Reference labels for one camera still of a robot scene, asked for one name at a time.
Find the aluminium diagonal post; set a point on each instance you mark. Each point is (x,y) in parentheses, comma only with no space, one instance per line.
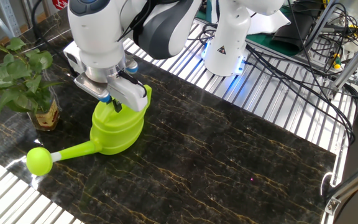
(353,60)

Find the lime green watering can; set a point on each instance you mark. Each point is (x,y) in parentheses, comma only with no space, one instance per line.
(117,133)

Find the grey metal frame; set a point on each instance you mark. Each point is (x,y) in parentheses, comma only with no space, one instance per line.
(8,18)

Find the aluminium bracket post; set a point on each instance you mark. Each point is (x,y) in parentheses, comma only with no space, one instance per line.
(353,183)

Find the glass bottle with label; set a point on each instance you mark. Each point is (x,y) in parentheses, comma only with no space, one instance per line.
(47,119)

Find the red white sign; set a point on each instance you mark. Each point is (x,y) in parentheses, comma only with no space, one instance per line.
(60,3)

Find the white cloth sheet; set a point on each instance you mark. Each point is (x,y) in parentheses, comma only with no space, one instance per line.
(269,23)

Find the silver blue-tipped camera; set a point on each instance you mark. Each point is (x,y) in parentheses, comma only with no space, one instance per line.
(92,87)
(131,67)

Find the yellow green screwdriver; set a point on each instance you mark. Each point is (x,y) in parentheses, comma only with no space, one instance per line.
(337,62)

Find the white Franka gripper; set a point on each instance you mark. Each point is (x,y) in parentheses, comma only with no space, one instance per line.
(129,96)

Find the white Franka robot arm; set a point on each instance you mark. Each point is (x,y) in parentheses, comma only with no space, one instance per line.
(98,40)

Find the black pouch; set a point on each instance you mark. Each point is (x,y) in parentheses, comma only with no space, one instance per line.
(294,31)

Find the green leafy plant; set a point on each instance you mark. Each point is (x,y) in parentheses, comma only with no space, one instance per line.
(17,71)

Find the dark marble pattern mat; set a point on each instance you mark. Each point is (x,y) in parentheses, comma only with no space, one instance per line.
(213,155)

